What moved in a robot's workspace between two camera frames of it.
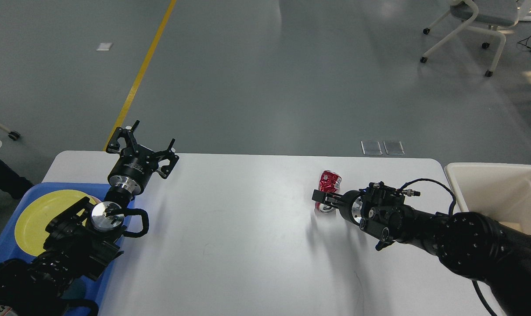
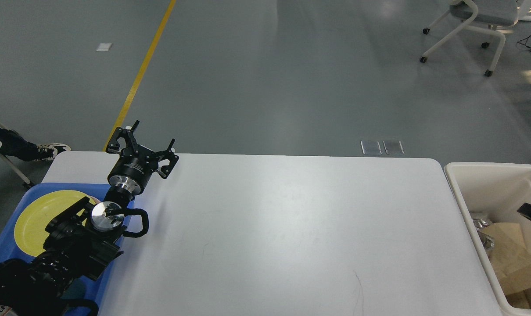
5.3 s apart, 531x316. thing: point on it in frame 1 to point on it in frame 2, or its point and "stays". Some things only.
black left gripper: (131, 173) stays
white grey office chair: (486, 16) stays
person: (0, 174) to (14, 145)
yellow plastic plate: (36, 215) stays
